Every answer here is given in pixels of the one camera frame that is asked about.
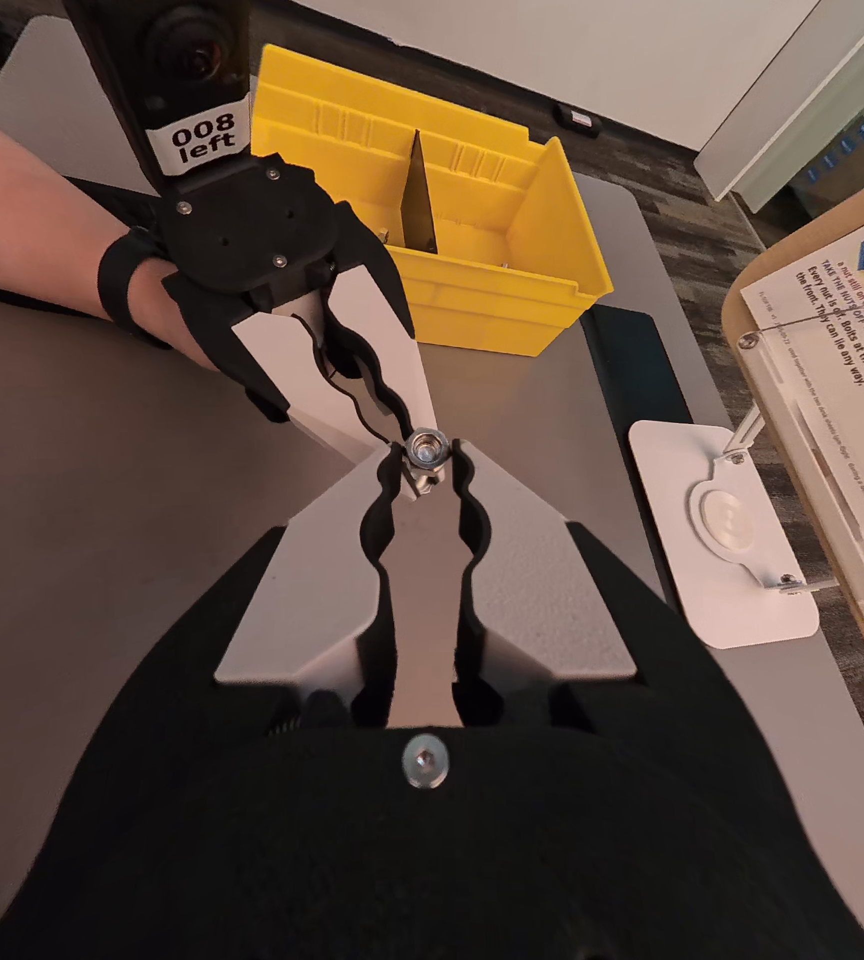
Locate wooden sheet board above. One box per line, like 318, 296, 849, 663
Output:
720, 161, 864, 714

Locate person's left hand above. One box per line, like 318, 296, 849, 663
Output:
138, 261, 226, 374

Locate glass partition door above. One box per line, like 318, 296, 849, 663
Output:
694, 0, 864, 215

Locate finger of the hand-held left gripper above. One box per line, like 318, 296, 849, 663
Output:
325, 262, 440, 441
233, 309, 389, 464

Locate black wall outlet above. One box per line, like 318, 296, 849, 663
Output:
554, 103, 602, 141

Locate silver hex bolt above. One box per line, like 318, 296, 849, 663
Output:
400, 442, 446, 499

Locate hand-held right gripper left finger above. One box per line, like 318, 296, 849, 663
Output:
214, 441, 406, 727

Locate white stand base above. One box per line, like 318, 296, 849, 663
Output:
628, 420, 821, 651

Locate yellow divided plastic bin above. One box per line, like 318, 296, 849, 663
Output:
248, 43, 614, 357

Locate black flat pad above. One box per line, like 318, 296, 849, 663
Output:
580, 303, 703, 425

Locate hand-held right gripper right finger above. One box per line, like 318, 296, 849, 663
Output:
448, 438, 637, 727

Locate silver hex nut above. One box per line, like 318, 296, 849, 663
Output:
402, 426, 452, 468

